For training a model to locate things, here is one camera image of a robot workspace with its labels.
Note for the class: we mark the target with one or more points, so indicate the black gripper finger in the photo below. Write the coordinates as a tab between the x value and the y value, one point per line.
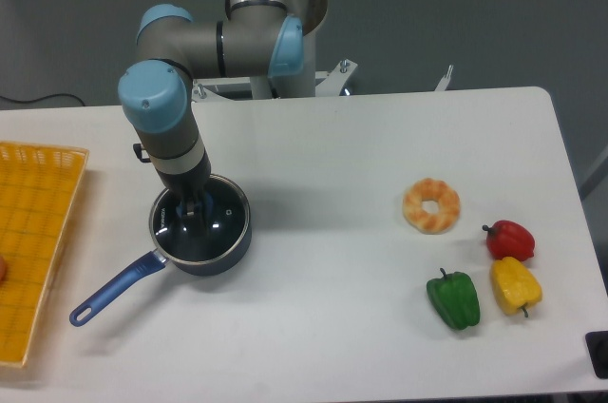
205	213
188	215

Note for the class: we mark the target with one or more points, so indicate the green bell pepper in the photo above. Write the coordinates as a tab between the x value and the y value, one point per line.
455	300

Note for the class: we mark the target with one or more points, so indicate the dark blue saucepan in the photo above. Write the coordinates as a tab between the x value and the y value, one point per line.
147	265

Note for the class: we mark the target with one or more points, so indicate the yellow plastic basket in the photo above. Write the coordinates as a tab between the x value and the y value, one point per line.
39	184

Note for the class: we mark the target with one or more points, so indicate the white metal base frame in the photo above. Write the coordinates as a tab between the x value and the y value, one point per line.
336	82

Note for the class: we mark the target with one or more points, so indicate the glass pot lid blue knob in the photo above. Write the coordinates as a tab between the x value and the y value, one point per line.
229	235

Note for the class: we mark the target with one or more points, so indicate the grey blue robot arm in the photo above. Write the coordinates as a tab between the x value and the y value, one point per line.
260	38

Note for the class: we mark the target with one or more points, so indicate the yellow bell pepper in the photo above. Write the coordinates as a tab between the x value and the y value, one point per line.
515	288

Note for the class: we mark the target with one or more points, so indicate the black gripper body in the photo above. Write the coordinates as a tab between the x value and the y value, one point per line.
190	184

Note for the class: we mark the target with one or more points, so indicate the red bell pepper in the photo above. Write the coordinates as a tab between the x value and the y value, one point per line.
509	239

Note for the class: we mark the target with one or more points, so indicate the black device at table edge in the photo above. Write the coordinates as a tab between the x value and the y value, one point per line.
597	345

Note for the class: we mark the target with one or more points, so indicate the ring shaped bread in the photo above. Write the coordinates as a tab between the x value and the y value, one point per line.
431	206

